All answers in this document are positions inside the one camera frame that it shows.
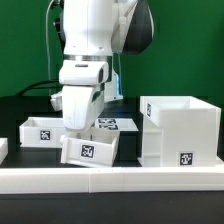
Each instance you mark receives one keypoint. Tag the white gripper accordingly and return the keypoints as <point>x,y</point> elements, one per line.
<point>81,105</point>

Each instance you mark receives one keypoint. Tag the white front drawer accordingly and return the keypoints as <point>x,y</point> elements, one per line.
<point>95,148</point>

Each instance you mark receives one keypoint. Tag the white drawer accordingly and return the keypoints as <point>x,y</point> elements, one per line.
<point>95,148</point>
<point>42,132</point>

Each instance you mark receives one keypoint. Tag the white drawer cabinet box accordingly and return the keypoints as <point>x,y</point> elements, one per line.
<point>179,131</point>

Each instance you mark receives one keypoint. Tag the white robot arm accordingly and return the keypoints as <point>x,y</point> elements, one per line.
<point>93,31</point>

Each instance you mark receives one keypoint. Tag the white marker tag plate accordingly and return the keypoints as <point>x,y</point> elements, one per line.
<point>121,124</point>

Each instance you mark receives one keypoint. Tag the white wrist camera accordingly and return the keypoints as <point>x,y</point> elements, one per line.
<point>83,73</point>

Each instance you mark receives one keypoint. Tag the white left fence wall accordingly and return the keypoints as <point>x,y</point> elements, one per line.
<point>3,149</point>

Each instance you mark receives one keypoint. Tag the white fence wall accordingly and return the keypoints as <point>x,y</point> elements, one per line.
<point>3,149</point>
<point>124,179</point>
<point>219,162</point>

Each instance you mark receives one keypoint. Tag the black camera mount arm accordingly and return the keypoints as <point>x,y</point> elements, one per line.
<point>58,23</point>

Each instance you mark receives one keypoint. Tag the white front fence wall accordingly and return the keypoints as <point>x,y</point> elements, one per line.
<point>124,179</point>

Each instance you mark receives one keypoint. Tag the white right fence wall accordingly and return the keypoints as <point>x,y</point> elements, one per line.
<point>219,162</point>

